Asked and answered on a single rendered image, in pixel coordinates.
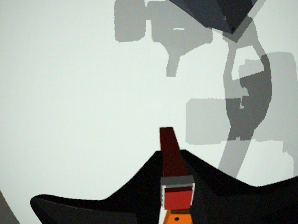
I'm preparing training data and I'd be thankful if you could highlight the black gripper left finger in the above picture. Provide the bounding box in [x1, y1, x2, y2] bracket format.
[31, 151, 164, 224]

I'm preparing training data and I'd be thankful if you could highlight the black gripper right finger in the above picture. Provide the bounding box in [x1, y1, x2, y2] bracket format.
[180, 149, 298, 224]

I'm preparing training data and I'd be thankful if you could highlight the dark grey sloped panel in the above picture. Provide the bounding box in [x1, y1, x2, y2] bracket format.
[169, 0, 258, 35]

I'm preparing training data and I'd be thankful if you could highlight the dark red peg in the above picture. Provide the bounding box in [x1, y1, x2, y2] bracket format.
[158, 127, 196, 210]

